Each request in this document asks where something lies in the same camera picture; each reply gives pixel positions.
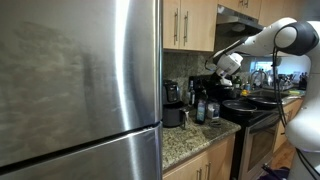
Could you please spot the curved metal sink faucet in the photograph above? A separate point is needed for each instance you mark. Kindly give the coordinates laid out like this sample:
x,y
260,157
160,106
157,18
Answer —
x,y
258,75

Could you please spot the small white container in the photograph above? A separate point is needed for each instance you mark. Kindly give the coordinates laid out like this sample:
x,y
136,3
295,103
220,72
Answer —
x,y
213,110

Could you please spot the yellow sponge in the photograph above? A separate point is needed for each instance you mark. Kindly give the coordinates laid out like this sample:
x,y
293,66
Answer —
x,y
294,92

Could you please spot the wide light wood cabinet door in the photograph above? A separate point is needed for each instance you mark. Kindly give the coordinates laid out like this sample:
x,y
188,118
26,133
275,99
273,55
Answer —
x,y
201,23

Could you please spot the large black frying pan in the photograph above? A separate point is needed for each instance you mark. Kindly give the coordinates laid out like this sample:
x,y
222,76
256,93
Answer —
x,y
238,107

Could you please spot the tall light wood wall cabinet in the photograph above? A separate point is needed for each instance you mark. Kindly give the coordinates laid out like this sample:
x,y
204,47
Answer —
x,y
276,10

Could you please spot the stainless steel freezer drawer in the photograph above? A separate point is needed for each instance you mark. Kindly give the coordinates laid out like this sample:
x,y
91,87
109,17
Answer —
x,y
110,160

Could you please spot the narrow light wood cabinet door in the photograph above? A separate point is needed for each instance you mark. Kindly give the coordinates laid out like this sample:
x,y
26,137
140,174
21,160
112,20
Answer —
x,y
169,23

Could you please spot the dark knife block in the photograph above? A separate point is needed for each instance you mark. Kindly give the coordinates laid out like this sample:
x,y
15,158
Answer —
x,y
302,81

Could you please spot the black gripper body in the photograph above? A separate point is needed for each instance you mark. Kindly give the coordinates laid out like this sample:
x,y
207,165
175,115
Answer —
x,y
217,87

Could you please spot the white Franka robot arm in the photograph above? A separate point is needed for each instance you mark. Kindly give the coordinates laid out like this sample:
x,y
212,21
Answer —
x,y
263,41

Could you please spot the bright kitchen window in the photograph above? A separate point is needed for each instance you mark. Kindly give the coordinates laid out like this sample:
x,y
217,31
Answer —
x,y
293,65

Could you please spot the dark oil bottle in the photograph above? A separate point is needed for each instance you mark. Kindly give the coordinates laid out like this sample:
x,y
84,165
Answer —
x,y
201,113

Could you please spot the stainless steel range hood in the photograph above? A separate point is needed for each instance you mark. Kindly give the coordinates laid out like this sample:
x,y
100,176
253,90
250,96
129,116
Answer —
x,y
233,21

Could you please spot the dish rack with dishes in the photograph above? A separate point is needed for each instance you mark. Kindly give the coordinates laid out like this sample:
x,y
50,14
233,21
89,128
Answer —
x,y
286,81

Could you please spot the light wood sink base cabinet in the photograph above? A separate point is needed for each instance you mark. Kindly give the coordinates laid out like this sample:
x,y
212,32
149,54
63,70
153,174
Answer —
x,y
293,111

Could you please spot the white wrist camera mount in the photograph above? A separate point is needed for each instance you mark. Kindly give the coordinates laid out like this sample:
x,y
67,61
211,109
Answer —
x,y
226,81

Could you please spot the black air fryer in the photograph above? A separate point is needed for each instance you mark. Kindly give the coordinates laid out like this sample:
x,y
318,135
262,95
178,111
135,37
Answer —
x,y
171,115

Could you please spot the green glass bottle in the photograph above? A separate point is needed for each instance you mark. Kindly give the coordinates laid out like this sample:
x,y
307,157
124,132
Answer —
x,y
237,82

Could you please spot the purple object on floor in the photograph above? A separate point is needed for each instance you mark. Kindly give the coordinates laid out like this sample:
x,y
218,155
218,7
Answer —
x,y
275,173

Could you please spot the small orange object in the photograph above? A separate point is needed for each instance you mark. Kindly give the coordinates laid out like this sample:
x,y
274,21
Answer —
x,y
244,93

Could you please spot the black and stainless stove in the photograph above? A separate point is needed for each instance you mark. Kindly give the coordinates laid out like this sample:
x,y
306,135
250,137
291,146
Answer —
x,y
260,140

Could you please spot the shallow black frying pan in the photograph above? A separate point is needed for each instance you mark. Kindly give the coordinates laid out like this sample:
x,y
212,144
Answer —
x,y
265,101

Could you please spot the stainless steel refrigerator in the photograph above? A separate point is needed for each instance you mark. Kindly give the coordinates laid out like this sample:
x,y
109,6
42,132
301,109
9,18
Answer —
x,y
66,73

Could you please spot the light wood cabinet over hood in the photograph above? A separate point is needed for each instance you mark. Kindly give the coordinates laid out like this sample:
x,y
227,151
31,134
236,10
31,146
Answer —
x,y
253,6

